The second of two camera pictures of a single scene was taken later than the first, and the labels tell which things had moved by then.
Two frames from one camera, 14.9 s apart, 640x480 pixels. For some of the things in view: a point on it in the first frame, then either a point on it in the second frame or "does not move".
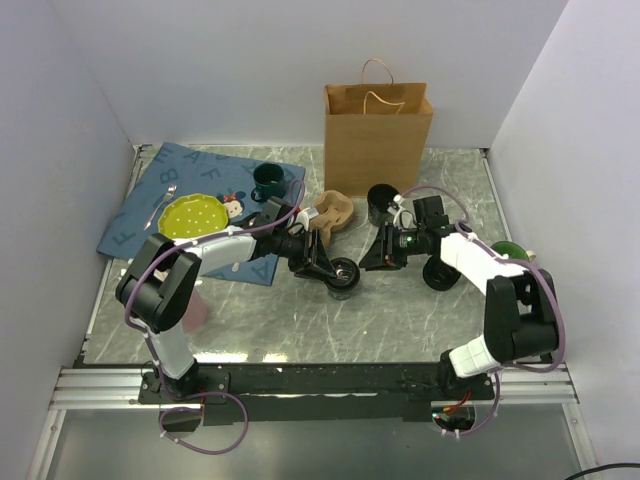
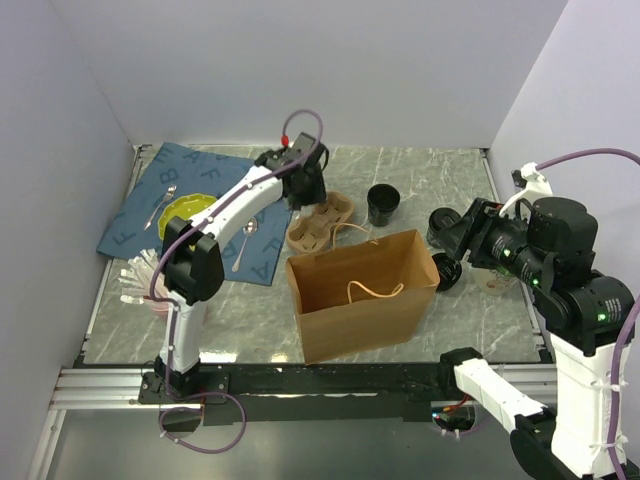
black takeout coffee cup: [341, 293] → [440, 219]
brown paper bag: [379, 135] → [361, 295]
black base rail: [231, 395] does not move
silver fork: [171, 191] does not move
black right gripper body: [391, 235] → [496, 239]
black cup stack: [379, 196] does not move
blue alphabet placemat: [179, 171] does not move
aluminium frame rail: [91, 389] does not move
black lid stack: [440, 275] does not move
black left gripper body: [298, 252] → [311, 191]
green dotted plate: [192, 214] does not move
